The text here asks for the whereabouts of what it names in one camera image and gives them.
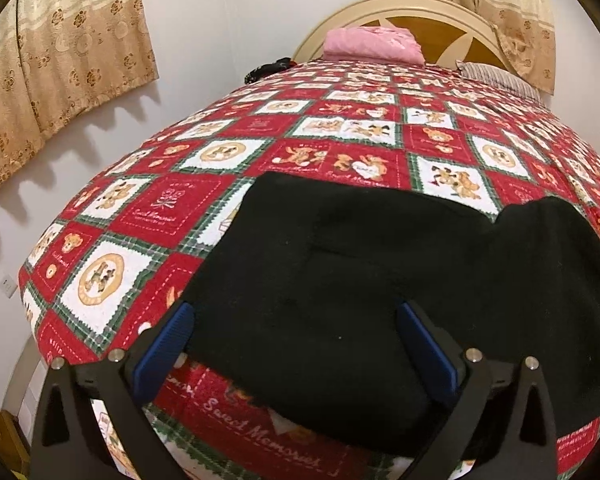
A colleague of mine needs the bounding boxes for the black pants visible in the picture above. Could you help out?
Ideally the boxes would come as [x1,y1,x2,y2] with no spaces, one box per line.
[184,172,600,456]

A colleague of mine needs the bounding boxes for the wooden bedside furniture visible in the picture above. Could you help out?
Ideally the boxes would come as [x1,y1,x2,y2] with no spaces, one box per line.
[0,410,31,477]

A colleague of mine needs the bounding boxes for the red patchwork bear bedspread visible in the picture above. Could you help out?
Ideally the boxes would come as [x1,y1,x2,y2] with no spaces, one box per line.
[18,60,600,479]

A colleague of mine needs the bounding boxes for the striped pillow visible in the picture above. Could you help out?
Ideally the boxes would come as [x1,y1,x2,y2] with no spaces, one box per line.
[456,61,543,104]

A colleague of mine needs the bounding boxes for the cream wooden headboard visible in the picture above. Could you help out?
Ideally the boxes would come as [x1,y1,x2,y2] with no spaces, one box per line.
[294,0,514,73]

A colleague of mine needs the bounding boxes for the pink folded blanket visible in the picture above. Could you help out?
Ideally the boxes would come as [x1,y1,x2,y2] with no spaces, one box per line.
[323,26,426,66]

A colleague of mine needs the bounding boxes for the black red item beside bed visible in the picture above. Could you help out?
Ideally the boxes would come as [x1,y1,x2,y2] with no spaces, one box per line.
[244,58,297,84]

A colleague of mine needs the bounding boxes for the white wall socket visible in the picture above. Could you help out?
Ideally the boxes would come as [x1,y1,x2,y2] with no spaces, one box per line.
[0,273,18,298]

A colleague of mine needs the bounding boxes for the beige curtain on left wall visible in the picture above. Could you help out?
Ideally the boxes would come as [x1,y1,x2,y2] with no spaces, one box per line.
[0,0,159,187]

